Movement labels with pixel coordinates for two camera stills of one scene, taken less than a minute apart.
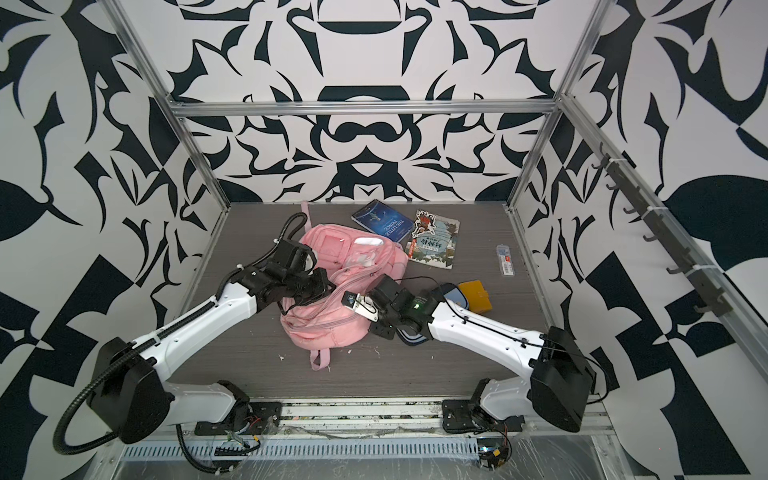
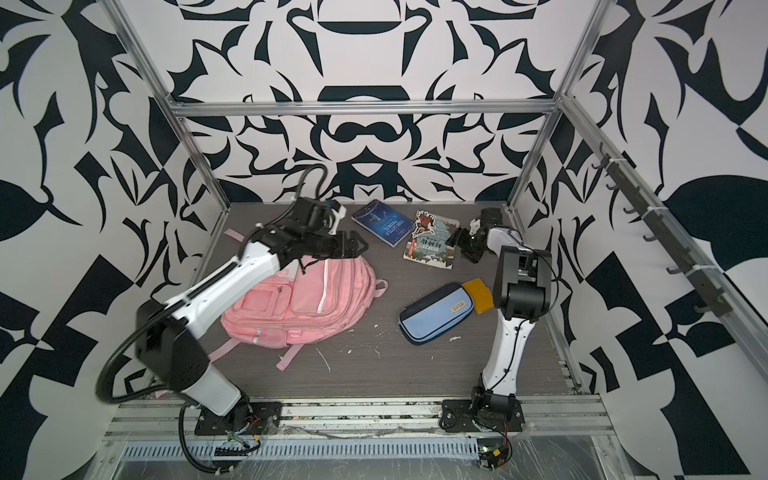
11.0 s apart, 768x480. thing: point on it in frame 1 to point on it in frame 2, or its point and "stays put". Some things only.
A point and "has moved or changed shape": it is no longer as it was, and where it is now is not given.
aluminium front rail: x=392 y=419 stays put
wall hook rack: x=704 y=278 stays put
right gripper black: x=380 y=331 to x=461 y=238
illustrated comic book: x=432 y=240 stays put
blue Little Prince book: x=383 y=221 stays put
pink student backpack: x=353 y=258 has moved or changed shape
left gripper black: x=323 y=286 to x=343 y=251
